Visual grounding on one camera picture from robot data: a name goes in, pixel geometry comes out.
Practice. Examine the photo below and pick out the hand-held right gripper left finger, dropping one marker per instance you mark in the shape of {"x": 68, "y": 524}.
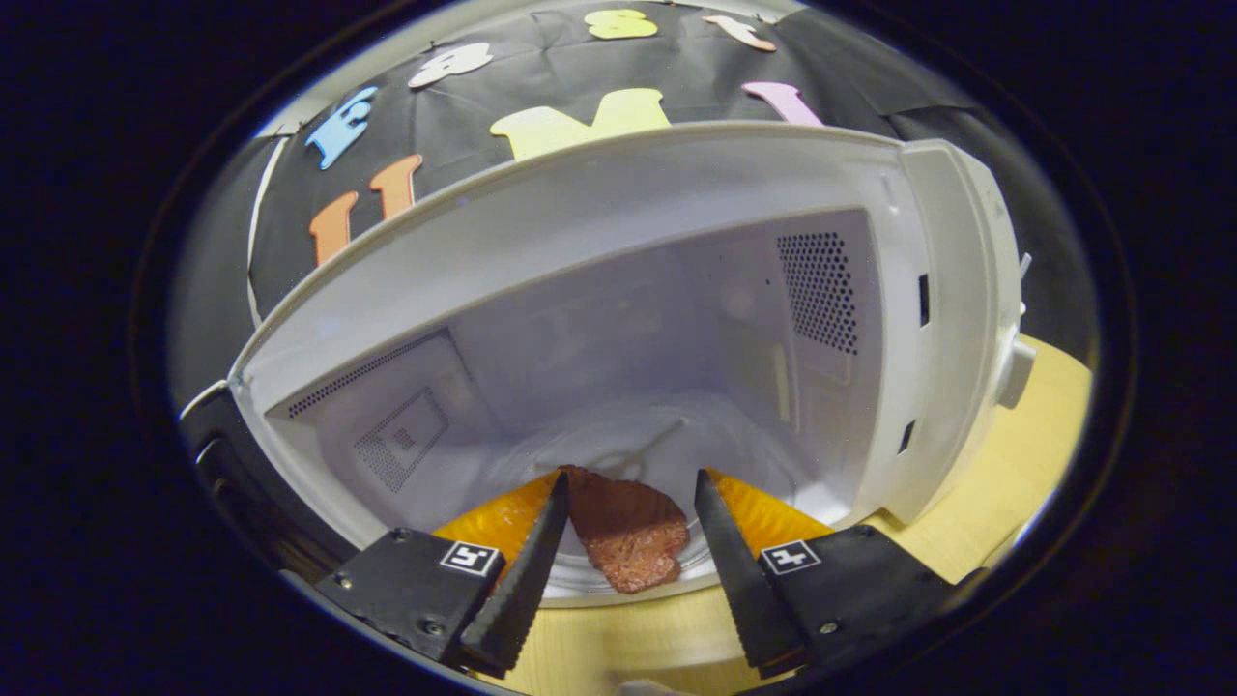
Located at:
{"x": 527, "y": 580}

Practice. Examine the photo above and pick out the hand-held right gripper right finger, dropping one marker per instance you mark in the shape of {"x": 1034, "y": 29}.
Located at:
{"x": 734, "y": 575}

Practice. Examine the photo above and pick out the brown meat slice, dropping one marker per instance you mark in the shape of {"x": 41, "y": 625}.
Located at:
{"x": 628, "y": 541}

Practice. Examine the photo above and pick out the white microwave oven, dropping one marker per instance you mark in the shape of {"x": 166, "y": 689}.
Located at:
{"x": 628, "y": 193}

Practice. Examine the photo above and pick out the glass turntable plate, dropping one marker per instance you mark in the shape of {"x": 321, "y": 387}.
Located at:
{"x": 734, "y": 454}

